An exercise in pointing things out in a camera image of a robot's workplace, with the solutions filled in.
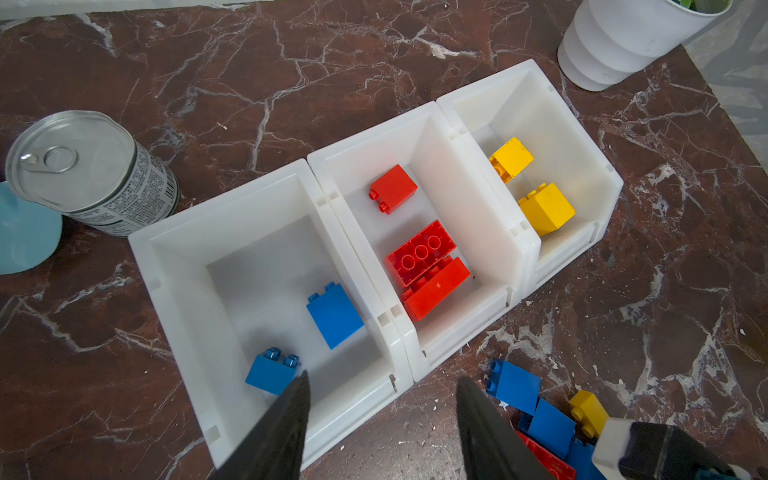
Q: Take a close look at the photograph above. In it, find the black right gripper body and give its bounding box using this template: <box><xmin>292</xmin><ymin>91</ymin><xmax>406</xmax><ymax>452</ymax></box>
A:
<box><xmin>592</xmin><ymin>418</ymin><xmax>750</xmax><ymax>480</ymax></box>

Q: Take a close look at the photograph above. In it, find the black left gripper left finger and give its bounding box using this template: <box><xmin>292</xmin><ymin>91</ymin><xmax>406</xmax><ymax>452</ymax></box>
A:
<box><xmin>212</xmin><ymin>372</ymin><xmax>311</xmax><ymax>479</ymax></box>

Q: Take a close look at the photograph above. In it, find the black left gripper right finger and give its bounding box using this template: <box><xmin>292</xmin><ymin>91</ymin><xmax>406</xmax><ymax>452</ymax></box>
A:
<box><xmin>456</xmin><ymin>377</ymin><xmax>552</xmax><ymax>480</ymax></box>

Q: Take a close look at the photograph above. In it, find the blue lego brick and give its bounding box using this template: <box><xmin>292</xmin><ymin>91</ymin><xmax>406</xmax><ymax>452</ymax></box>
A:
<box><xmin>245</xmin><ymin>347</ymin><xmax>300</xmax><ymax>396</ymax></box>
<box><xmin>486</xmin><ymin>359</ymin><xmax>541</xmax><ymax>416</ymax></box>

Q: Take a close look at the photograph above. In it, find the blue lego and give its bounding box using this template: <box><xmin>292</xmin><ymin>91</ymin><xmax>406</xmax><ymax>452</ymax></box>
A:
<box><xmin>306</xmin><ymin>282</ymin><xmax>364</xmax><ymax>350</ymax></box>

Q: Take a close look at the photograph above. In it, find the long red lego brick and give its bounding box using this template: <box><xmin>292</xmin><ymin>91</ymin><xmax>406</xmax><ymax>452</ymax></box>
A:
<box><xmin>401</xmin><ymin>256</ymin><xmax>470</xmax><ymax>321</ymax></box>

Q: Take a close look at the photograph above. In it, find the yellow lego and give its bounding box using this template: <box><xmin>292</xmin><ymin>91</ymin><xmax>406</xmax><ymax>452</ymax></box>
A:
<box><xmin>489</xmin><ymin>138</ymin><xmax>534</xmax><ymax>184</ymax></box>
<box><xmin>518</xmin><ymin>183</ymin><xmax>576</xmax><ymax>236</ymax></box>

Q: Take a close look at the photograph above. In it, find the small red lego brick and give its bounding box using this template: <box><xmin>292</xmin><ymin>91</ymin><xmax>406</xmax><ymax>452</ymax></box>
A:
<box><xmin>368</xmin><ymin>165</ymin><xmax>418</xmax><ymax>215</ymax></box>

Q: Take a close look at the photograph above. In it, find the white left bin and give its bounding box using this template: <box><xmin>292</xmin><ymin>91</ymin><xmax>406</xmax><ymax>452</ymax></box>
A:
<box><xmin>129</xmin><ymin>159</ymin><xmax>414</xmax><ymax>467</ymax></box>

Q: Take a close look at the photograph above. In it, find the white bin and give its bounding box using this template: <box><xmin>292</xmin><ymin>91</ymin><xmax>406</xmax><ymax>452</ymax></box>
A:
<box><xmin>129</xmin><ymin>159</ymin><xmax>414</xmax><ymax>467</ymax></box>
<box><xmin>437</xmin><ymin>59</ymin><xmax>623</xmax><ymax>296</ymax></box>
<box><xmin>308</xmin><ymin>102</ymin><xmax>538</xmax><ymax>379</ymax></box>

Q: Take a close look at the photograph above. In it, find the white middle bin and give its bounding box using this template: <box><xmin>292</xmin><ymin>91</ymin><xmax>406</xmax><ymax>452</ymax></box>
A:
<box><xmin>308</xmin><ymin>102</ymin><xmax>538</xmax><ymax>379</ymax></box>

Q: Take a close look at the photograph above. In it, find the white right bin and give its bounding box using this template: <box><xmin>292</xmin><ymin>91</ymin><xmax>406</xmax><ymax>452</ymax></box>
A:
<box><xmin>437</xmin><ymin>59</ymin><xmax>623</xmax><ymax>296</ymax></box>

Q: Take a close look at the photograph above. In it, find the light blue scoop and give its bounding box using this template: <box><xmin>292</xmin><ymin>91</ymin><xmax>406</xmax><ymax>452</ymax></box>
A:
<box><xmin>1</xmin><ymin>182</ymin><xmax>63</xmax><ymax>275</ymax></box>

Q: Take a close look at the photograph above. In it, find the silver tin can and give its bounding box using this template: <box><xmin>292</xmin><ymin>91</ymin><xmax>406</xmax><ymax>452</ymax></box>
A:
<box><xmin>5</xmin><ymin>110</ymin><xmax>180</xmax><ymax>238</ymax></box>

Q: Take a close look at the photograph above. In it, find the white plant pot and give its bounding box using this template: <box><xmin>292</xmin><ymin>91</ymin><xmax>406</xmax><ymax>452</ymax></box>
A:
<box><xmin>557</xmin><ymin>0</ymin><xmax>732</xmax><ymax>92</ymax></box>

